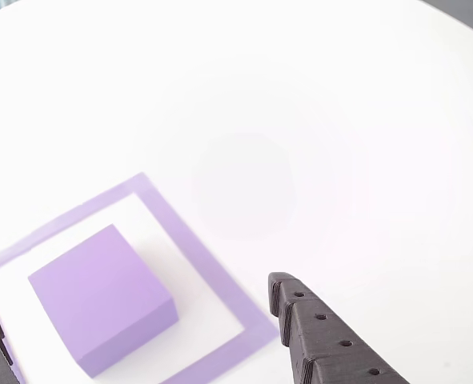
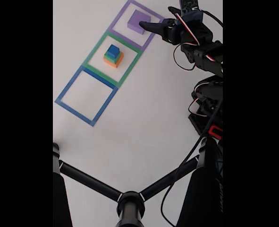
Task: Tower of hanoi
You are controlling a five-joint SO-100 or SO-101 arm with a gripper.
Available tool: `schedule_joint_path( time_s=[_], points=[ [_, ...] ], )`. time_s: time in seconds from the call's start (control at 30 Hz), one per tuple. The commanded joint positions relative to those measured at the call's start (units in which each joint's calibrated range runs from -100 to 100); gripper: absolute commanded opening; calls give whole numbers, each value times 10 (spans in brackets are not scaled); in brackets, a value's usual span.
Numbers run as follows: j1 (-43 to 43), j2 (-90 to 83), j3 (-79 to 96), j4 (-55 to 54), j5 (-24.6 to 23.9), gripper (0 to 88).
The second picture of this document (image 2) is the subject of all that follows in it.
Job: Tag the purple block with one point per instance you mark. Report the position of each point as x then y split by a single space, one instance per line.
135 22

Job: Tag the purple tape square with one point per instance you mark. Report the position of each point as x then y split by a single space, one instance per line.
127 40

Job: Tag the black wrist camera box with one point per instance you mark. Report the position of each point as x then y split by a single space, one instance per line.
191 9

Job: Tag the black camera tripod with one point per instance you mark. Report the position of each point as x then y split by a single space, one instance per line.
129 208

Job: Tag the green tape square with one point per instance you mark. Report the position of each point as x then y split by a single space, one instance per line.
92 53

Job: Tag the blue tape square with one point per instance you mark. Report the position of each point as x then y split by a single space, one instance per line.
75 111

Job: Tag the small blue cube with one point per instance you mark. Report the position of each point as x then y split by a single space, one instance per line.
112 50

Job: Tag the orange block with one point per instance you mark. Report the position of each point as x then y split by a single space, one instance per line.
116 63

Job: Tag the red clamp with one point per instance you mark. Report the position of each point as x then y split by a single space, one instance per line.
216 132

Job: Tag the green block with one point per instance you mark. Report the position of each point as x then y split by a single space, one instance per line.
109 58

